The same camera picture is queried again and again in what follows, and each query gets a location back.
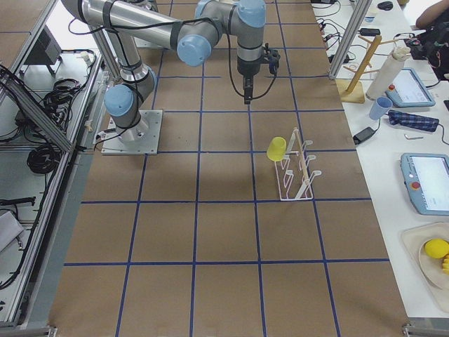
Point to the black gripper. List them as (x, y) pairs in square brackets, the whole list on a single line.
[(246, 69)]

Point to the yellow plastic cup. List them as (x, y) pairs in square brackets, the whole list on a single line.
[(276, 149)]

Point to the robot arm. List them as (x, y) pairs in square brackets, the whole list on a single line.
[(193, 40)]

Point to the blue cup on desk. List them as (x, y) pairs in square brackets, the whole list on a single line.
[(381, 106)]

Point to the wooden mug tree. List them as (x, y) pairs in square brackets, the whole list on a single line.
[(352, 91)]

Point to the black power adapter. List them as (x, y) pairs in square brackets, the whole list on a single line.
[(363, 135)]

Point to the white water bottle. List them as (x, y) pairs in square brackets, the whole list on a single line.
[(388, 72)]

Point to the blue teach pendant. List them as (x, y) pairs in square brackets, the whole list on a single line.
[(407, 90), (426, 180)]

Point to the plaid blue cloth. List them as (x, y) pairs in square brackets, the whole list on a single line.
[(414, 121)]

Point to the beige plate with fruit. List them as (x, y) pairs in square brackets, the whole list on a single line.
[(432, 269)]

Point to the yellow lemon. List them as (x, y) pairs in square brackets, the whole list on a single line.
[(436, 248)]

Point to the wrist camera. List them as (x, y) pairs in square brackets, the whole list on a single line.
[(271, 57)]

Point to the white wire cup rack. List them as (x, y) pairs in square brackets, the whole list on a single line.
[(293, 175)]

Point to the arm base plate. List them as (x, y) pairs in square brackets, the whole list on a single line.
[(141, 139)]

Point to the aluminium frame post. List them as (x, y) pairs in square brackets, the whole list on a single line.
[(361, 8)]

